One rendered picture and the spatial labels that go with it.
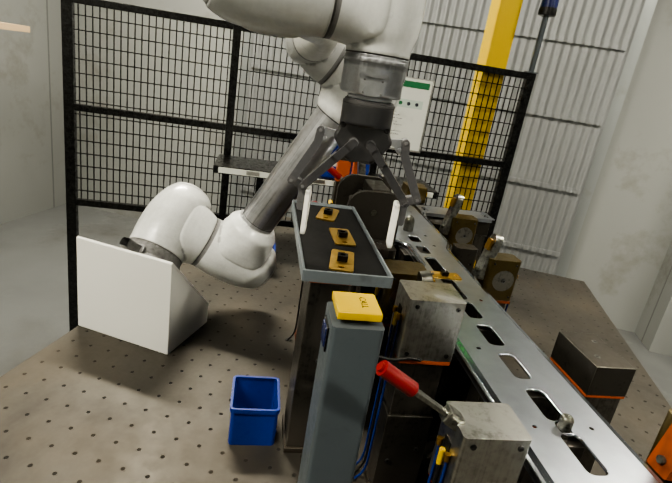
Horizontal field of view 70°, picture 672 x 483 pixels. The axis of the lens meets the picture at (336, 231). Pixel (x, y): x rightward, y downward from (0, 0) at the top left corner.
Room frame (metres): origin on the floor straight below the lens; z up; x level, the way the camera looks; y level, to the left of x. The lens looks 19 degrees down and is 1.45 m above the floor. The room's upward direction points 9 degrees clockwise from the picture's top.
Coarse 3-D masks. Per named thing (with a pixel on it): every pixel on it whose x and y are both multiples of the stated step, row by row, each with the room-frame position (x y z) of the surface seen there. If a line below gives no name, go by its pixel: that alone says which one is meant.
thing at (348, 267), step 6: (336, 252) 0.75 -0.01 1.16; (342, 252) 0.75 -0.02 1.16; (348, 252) 0.75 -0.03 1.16; (330, 258) 0.72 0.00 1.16; (336, 258) 0.72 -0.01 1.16; (342, 258) 0.71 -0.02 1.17; (348, 258) 0.73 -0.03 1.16; (330, 264) 0.69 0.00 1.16; (336, 264) 0.69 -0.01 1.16; (342, 264) 0.70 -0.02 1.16; (348, 264) 0.70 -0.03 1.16; (336, 270) 0.68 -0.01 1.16; (342, 270) 0.68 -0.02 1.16; (348, 270) 0.68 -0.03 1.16
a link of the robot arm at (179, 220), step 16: (160, 192) 1.28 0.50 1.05; (176, 192) 1.27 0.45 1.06; (192, 192) 1.29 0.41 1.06; (160, 208) 1.22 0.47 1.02; (176, 208) 1.23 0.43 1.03; (192, 208) 1.26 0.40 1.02; (208, 208) 1.32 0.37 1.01; (144, 224) 1.19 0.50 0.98; (160, 224) 1.19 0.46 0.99; (176, 224) 1.21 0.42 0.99; (192, 224) 1.23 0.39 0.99; (208, 224) 1.26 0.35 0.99; (160, 240) 1.17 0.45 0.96; (176, 240) 1.19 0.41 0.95; (192, 240) 1.21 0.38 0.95; (208, 240) 1.24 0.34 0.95; (176, 256) 1.18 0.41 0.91; (192, 256) 1.22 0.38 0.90
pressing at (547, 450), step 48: (432, 240) 1.40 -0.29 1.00; (480, 288) 1.08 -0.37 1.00; (480, 336) 0.84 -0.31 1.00; (528, 336) 0.88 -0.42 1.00; (480, 384) 0.68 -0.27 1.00; (528, 384) 0.71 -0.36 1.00; (528, 432) 0.58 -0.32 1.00; (576, 432) 0.60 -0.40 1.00; (576, 480) 0.50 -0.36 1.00; (624, 480) 0.52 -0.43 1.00
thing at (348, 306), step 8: (336, 296) 0.59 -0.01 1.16; (344, 296) 0.59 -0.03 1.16; (352, 296) 0.60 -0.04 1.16; (360, 296) 0.60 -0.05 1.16; (368, 296) 0.61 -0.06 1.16; (336, 304) 0.57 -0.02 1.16; (344, 304) 0.57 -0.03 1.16; (352, 304) 0.58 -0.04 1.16; (360, 304) 0.58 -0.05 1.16; (368, 304) 0.58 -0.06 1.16; (376, 304) 0.59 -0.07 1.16; (336, 312) 0.56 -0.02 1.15; (344, 312) 0.55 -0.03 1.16; (352, 312) 0.55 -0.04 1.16; (360, 312) 0.56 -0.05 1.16; (368, 312) 0.56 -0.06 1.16; (376, 312) 0.56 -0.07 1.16; (360, 320) 0.56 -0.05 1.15; (368, 320) 0.56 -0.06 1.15; (376, 320) 0.56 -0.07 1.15
